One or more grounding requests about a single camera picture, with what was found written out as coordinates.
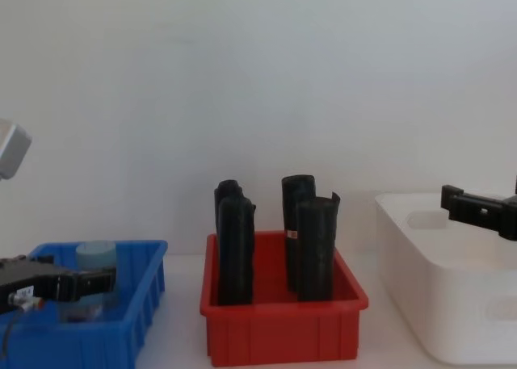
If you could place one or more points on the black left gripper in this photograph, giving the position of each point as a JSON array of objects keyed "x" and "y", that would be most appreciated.
[{"x": 28, "y": 278}]

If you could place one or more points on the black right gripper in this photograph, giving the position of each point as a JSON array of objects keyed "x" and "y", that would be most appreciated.
[{"x": 511, "y": 219}]

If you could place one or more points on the pale blue cylinder container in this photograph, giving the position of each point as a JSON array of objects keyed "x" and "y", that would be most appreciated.
[{"x": 96, "y": 255}]

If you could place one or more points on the blue plastic bin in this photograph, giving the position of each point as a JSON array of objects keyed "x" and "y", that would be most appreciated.
[{"x": 133, "y": 296}]

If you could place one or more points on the white plastic bin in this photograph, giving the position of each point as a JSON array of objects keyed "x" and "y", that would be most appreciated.
[{"x": 444, "y": 288}]

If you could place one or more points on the black rolled sheet with label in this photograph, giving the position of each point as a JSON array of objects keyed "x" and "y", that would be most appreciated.
[{"x": 292, "y": 207}]

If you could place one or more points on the red plastic bin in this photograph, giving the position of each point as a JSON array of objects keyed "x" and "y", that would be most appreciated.
[{"x": 282, "y": 328}]

